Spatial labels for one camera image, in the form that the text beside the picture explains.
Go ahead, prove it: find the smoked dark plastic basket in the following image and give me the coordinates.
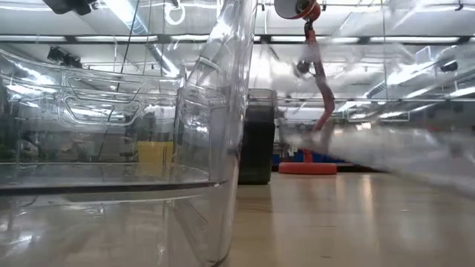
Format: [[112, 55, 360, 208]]
[[237, 88, 278, 186]]

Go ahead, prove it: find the clear plastic basket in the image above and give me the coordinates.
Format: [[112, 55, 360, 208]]
[[0, 0, 259, 267], [284, 120, 475, 200], [0, 46, 223, 196]]

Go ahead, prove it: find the blue box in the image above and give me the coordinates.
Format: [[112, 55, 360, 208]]
[[272, 151, 347, 166]]

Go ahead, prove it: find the yellow plastic basket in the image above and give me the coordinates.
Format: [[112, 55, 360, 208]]
[[136, 139, 175, 178]]

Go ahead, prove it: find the black ceiling-mounted device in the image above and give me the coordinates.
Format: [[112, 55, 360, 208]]
[[46, 45, 83, 69]]

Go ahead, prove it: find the black ceiling fixture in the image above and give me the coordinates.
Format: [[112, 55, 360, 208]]
[[440, 60, 460, 73]]

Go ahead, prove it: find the black overhead frame bar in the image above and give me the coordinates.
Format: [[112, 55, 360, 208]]
[[0, 34, 475, 45]]

